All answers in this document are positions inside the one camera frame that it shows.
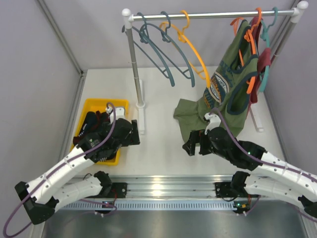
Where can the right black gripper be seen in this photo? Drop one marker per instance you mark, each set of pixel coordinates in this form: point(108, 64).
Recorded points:
point(196, 136)

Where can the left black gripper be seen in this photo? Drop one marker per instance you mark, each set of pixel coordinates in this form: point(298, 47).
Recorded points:
point(134, 132)

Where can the yellow plastic hanger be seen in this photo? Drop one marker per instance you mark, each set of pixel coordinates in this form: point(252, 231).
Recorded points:
point(203, 73)

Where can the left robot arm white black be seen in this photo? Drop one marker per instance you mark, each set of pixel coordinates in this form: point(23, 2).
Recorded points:
point(48, 193)

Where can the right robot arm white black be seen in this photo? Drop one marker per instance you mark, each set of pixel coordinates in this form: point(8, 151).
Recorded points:
point(259, 173)

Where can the olive green graphic tank top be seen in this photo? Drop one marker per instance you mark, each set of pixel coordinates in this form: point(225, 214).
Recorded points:
point(228, 91)

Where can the blue-grey hanger left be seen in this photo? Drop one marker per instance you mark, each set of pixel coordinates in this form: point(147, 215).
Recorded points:
point(145, 39)

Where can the maroon tank top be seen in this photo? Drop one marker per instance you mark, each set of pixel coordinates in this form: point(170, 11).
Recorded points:
point(260, 67)

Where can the teal plastic hanger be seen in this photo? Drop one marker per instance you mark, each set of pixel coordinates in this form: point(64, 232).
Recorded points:
point(266, 53)

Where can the dark clothes pile in bin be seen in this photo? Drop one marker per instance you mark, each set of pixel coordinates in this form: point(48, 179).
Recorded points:
point(94, 122)

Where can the yellow plastic bin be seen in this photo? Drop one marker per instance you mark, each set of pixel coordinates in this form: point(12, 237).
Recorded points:
point(99, 104)

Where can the silver clothes rack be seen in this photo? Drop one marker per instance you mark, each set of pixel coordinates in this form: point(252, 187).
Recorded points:
point(295, 15)

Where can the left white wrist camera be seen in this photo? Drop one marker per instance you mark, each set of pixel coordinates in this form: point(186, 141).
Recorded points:
point(116, 113)

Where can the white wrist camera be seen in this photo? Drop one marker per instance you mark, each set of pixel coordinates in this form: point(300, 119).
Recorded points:
point(116, 113)
point(213, 122)

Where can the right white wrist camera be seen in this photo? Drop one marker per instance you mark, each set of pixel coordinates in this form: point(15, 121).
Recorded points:
point(213, 122)

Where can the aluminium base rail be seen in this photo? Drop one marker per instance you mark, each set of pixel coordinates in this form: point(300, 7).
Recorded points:
point(168, 187)

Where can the white slotted cable duct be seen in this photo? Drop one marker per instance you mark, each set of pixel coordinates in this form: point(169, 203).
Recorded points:
point(179, 205)

